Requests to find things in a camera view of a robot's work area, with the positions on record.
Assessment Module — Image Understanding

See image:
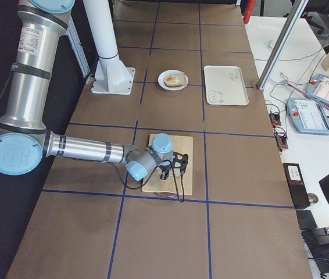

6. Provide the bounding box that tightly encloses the teach pendant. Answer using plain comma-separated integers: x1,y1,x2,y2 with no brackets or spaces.
287,98,329,135
306,74,329,106

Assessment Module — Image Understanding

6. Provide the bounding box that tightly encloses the far teach pendant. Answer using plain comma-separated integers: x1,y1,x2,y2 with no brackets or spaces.
306,74,329,106

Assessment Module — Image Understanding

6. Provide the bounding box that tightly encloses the white round plate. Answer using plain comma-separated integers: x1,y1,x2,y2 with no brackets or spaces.
158,69,188,91

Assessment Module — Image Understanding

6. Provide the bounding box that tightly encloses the bottom bread slice on plate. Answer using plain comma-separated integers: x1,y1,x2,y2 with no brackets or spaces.
164,72,187,87

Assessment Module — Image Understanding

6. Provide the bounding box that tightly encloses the near teach pendant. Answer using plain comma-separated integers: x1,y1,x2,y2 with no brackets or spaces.
287,98,329,135

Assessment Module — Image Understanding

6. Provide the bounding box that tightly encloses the orange black connector hub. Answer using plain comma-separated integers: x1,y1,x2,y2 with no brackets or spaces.
274,131,288,152
269,113,281,128

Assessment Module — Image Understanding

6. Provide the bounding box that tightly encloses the fried egg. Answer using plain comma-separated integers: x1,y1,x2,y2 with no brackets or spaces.
164,74,180,87

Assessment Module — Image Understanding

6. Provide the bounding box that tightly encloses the black box with labels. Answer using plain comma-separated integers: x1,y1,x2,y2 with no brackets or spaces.
282,163,310,210

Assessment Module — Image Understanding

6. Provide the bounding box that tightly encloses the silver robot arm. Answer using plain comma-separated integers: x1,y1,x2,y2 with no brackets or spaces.
0,1,176,181

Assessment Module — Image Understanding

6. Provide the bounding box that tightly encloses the aluminium frame post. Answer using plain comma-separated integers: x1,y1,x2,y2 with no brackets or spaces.
257,0,309,90

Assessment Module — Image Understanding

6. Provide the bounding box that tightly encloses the wooden cutting board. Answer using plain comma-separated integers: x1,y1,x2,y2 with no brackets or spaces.
142,135,193,197

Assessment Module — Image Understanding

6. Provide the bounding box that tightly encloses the cream bear serving tray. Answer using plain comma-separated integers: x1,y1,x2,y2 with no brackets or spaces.
203,65,249,106

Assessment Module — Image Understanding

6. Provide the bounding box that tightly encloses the metal cutting board handle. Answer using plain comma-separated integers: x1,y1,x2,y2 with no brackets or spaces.
154,192,180,200

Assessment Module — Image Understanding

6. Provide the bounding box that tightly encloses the far orange black connector hub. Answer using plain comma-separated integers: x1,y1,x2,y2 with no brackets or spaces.
269,113,281,128

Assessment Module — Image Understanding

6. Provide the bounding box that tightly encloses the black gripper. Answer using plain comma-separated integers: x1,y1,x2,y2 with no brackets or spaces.
159,159,174,180

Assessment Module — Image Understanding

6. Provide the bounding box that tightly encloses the near orange black connector hub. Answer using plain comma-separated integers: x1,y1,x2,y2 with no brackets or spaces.
274,131,288,152

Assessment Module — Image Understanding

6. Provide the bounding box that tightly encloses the black flat pad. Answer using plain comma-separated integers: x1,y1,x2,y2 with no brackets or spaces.
296,210,317,230

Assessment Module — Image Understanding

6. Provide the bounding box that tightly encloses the brown bread slice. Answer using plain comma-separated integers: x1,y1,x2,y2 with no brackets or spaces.
169,169,181,179

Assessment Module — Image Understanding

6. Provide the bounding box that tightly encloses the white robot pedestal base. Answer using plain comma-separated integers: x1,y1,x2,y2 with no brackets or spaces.
91,57,135,95

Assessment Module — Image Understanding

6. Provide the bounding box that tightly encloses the white pedestal column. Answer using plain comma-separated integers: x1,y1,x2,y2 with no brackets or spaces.
83,0,118,60

